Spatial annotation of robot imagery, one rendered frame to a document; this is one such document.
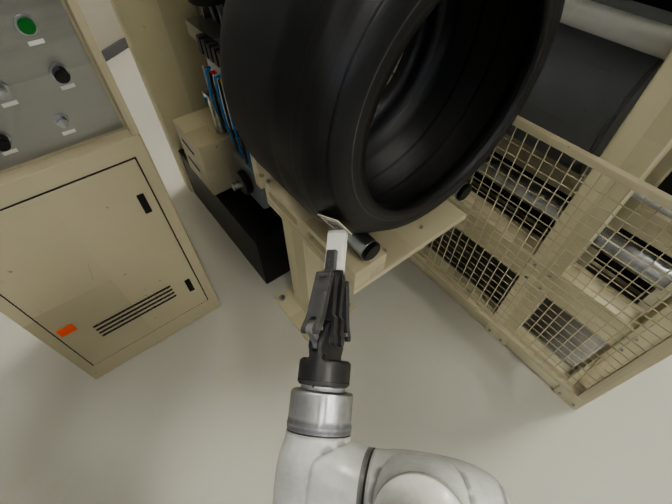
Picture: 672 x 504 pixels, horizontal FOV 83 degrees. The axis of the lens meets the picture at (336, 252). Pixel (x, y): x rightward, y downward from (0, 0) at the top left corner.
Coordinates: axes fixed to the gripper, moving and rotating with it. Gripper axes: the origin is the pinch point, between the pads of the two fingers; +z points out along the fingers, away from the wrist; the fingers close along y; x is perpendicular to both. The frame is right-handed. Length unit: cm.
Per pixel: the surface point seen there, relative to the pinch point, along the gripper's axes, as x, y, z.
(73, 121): -71, -6, 34
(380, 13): 13.4, -23.4, 18.4
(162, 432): -92, 62, -47
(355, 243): -2.5, 14.2, 6.2
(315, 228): -13.7, 17.5, 11.3
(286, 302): -66, 94, 7
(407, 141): 4.0, 26.1, 35.8
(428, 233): 7.9, 34.5, 15.1
